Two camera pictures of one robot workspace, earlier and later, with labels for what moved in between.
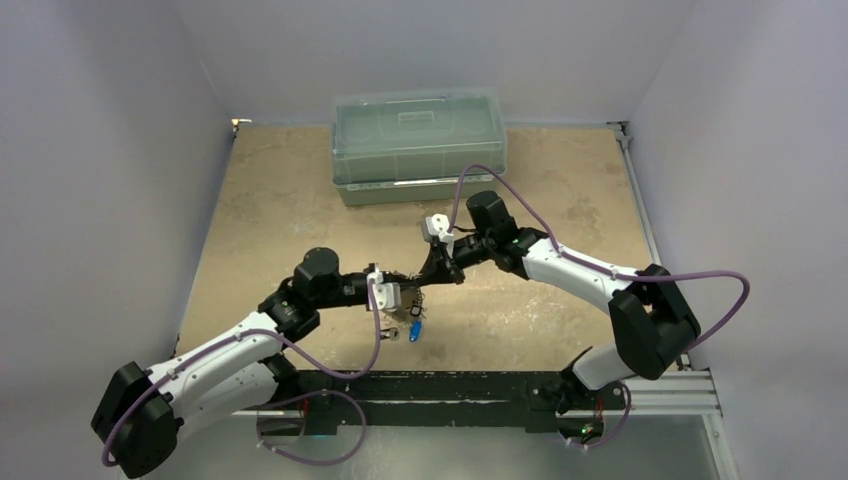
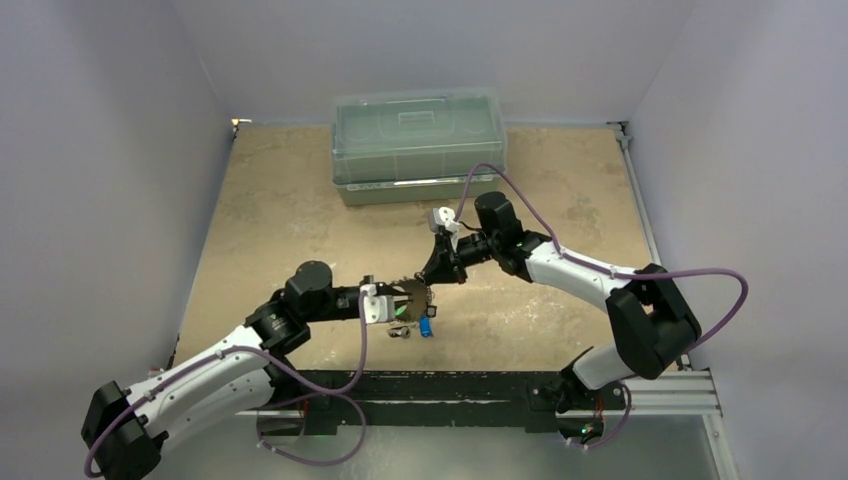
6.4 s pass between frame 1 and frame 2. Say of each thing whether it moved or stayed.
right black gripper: stayed
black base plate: stayed
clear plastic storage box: stayed
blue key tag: moved
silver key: moved
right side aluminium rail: stayed
